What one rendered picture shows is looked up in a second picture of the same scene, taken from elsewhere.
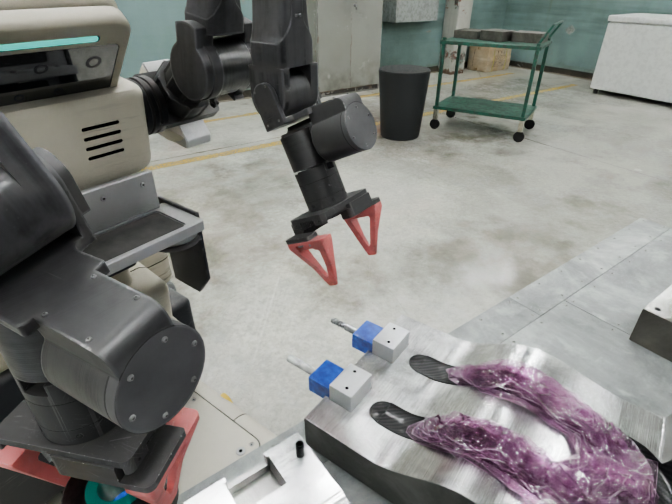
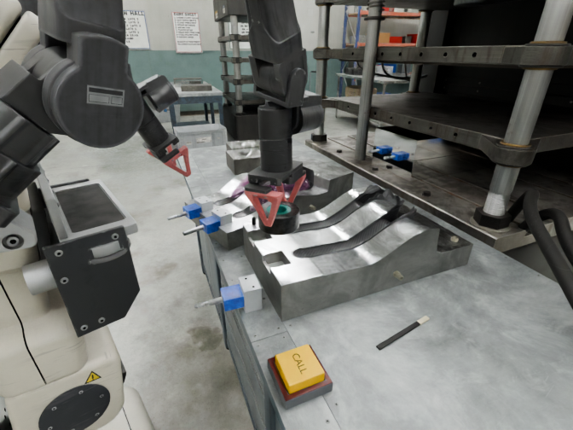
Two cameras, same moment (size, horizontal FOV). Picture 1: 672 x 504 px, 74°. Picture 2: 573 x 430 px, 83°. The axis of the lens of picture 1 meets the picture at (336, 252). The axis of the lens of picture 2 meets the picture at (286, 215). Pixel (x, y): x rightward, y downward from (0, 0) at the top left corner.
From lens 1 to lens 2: 0.71 m
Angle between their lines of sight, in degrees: 65
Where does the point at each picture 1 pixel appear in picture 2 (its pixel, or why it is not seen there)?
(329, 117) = (159, 86)
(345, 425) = (238, 223)
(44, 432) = (287, 166)
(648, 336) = (240, 169)
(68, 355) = (309, 107)
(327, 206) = (167, 136)
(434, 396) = (240, 202)
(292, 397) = not seen: hidden behind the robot
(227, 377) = not seen: outside the picture
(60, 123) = not seen: hidden behind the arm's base
